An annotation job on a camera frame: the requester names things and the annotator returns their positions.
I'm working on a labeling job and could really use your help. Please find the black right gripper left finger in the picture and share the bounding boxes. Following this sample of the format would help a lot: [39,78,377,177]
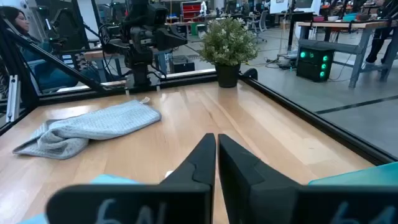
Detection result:
[46,133,216,224]

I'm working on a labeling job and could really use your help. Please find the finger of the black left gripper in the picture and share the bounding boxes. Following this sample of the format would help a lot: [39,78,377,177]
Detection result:
[155,28,188,52]

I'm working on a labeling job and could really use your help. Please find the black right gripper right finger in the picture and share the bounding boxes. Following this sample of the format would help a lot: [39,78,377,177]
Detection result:
[218,134,398,224]

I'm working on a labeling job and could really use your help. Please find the grey waffle microfiber towel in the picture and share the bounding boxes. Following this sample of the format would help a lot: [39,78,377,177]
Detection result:
[12,99,162,161]

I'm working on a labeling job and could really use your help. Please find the teal plastic basket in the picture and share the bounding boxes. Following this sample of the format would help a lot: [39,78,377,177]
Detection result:
[307,161,398,187]

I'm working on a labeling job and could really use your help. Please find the black floor box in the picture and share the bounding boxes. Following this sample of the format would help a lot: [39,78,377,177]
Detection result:
[172,55,196,74]

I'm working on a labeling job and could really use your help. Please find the red storage shelf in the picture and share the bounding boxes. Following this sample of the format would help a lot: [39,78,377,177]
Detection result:
[180,1,203,22]

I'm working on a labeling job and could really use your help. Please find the small wooden bench blue legs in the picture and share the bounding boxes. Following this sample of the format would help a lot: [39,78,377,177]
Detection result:
[83,49,125,82]

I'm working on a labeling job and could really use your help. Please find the artificial green plant black pot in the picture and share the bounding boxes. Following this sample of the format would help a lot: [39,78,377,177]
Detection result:
[198,17,259,89]

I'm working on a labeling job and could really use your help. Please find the grey office chair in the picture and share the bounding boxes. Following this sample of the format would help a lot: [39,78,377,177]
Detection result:
[250,10,269,44]

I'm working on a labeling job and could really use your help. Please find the person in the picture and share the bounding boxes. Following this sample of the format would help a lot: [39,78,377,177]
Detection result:
[0,6,102,93]
[364,0,398,68]

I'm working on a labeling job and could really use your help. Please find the black computer tower green lights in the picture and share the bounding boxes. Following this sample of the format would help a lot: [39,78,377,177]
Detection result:
[295,45,335,83]

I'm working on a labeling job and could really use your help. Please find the wooden workbench grey legs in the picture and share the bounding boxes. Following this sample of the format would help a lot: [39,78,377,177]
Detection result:
[297,19,398,89]

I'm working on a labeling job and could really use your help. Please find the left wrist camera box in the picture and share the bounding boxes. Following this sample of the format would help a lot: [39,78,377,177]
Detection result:
[146,2,169,26]

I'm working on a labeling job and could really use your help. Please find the black aluminium table frame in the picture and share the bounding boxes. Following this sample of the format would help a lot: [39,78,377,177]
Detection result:
[0,12,398,166]

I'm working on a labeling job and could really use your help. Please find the silver frame bracket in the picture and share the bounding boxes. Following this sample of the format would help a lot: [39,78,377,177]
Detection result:
[5,74,22,124]

